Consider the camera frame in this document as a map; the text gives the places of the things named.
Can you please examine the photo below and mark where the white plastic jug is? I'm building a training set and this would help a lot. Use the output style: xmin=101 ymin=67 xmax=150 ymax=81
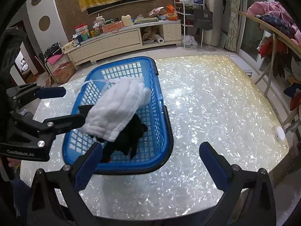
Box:
xmin=121 ymin=14 xmax=133 ymax=27

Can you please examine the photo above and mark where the paper towel roll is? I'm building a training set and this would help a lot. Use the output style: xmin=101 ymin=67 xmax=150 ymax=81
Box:
xmin=154 ymin=34 xmax=164 ymax=44

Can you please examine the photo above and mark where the black hanging bag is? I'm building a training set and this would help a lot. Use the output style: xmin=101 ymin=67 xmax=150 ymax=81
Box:
xmin=193 ymin=9 xmax=213 ymax=31

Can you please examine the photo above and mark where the orange box on cabinet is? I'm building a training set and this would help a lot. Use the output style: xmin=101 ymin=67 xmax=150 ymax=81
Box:
xmin=102 ymin=21 xmax=123 ymax=33

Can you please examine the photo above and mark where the pink clothes pile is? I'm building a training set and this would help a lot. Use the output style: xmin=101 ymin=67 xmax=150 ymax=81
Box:
xmin=247 ymin=2 xmax=300 ymax=46

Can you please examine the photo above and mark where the small white round device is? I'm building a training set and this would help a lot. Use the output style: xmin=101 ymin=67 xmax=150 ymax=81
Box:
xmin=275 ymin=126 xmax=285 ymax=143

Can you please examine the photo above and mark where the white quilted cloth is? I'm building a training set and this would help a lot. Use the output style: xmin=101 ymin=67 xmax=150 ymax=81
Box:
xmin=81 ymin=76 xmax=151 ymax=142

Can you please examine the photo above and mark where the cream tv cabinet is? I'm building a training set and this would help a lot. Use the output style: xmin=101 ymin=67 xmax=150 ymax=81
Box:
xmin=65 ymin=21 xmax=182 ymax=66

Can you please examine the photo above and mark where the patterned curtain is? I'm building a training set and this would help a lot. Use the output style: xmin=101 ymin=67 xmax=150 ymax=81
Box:
xmin=225 ymin=0 xmax=242 ymax=52

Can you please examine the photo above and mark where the standing air conditioner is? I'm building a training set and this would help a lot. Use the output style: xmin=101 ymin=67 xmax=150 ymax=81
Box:
xmin=203 ymin=0 xmax=230 ymax=47

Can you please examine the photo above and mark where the orange snack bag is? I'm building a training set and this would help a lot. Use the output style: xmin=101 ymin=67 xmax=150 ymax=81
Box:
xmin=166 ymin=4 xmax=178 ymax=21

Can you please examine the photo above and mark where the wooden side table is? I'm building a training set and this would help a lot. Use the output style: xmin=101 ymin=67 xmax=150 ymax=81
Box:
xmin=238 ymin=10 xmax=301 ymax=128

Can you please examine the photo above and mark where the cardboard box on floor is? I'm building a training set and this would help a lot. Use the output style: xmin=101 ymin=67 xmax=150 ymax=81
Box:
xmin=52 ymin=62 xmax=77 ymax=84

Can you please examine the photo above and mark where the white metal shelf rack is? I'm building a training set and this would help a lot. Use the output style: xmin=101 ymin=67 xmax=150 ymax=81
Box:
xmin=173 ymin=0 xmax=206 ymax=48

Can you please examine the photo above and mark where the black plush toy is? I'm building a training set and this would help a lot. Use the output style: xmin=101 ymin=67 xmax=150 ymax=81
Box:
xmin=79 ymin=105 xmax=148 ymax=163

